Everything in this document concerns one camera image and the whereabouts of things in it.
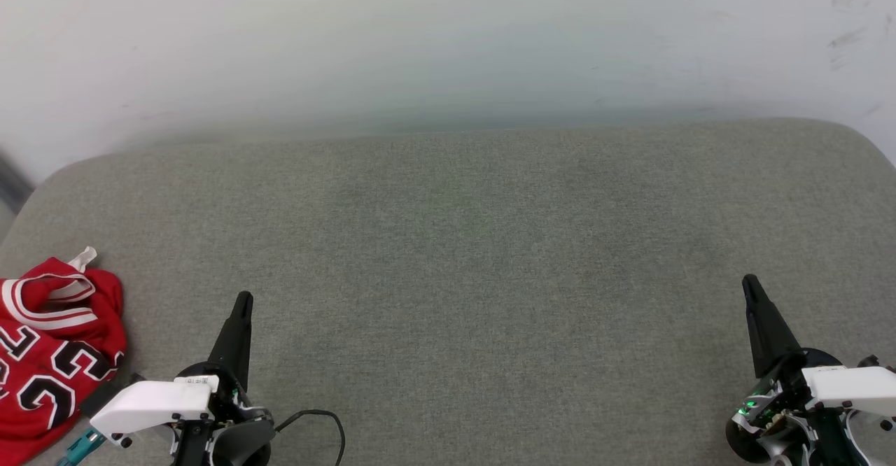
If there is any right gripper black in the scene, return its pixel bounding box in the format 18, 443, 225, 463
725, 274, 896, 466

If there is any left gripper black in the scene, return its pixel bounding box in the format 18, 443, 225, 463
170, 291, 276, 466

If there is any red white basketball jersey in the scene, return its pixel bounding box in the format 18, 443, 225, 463
0, 246, 129, 465

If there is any thin black cable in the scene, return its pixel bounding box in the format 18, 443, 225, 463
274, 409, 347, 466

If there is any teal cable connector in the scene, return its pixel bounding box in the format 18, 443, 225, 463
56, 430, 107, 466

